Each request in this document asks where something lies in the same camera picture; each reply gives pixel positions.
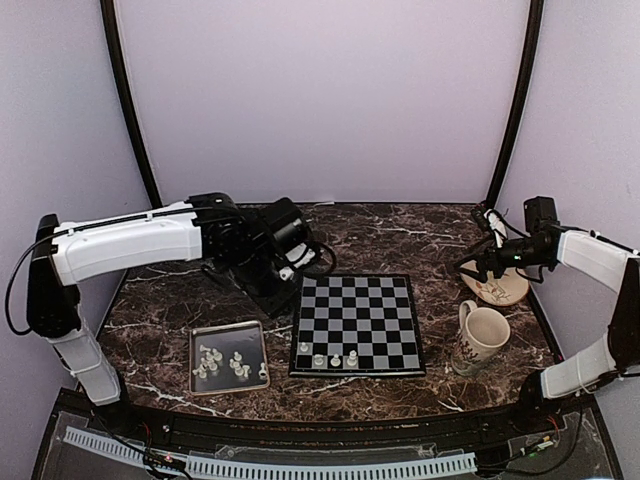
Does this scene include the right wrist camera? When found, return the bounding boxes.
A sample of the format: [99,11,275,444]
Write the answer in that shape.
[471,206,508,248]

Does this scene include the white chess piece lying left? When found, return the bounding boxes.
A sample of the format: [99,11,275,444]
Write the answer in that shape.
[192,366,207,379]

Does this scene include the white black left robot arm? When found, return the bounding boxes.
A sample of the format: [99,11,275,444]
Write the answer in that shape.
[19,193,315,436]

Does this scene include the black right frame post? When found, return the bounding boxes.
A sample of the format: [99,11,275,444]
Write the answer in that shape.
[484,0,545,207]

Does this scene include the black grey chessboard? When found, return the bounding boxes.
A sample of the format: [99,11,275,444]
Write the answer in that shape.
[289,274,426,378]

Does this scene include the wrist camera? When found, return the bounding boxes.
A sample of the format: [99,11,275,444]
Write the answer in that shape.
[279,243,316,281]
[471,206,508,248]

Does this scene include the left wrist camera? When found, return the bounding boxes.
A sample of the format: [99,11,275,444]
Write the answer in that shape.
[279,243,316,281]

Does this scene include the round wooden bird coaster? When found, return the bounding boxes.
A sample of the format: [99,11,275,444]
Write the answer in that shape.
[460,268,530,306]

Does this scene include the metal tray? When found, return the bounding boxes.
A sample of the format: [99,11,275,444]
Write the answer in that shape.
[189,320,270,396]

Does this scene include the white slotted cable duct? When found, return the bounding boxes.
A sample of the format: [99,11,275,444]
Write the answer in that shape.
[62,427,477,479]

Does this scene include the black frame post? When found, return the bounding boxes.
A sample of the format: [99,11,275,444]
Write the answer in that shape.
[100,0,162,208]
[484,0,545,207]

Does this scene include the black left frame post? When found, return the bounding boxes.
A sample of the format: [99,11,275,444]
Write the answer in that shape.
[100,0,162,208]

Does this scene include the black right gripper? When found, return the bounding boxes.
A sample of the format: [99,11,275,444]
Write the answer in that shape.
[455,231,551,283]

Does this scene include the cream floral mug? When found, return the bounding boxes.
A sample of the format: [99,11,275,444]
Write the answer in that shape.
[450,300,511,377]

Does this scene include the white chess piece cluster left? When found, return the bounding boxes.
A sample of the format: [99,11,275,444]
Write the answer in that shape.
[199,345,223,378]

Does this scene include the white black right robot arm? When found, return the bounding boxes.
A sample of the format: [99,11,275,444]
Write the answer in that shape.
[453,222,639,434]

